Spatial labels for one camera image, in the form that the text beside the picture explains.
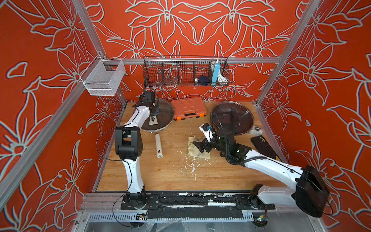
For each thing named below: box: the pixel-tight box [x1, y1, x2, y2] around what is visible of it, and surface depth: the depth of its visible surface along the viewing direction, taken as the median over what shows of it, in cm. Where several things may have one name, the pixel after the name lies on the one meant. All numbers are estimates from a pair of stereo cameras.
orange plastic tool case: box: [171, 96, 208, 122], surface depth 111 cm
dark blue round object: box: [198, 75, 210, 87], surface depth 97 cm
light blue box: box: [211, 63, 221, 87], surface depth 90 cm
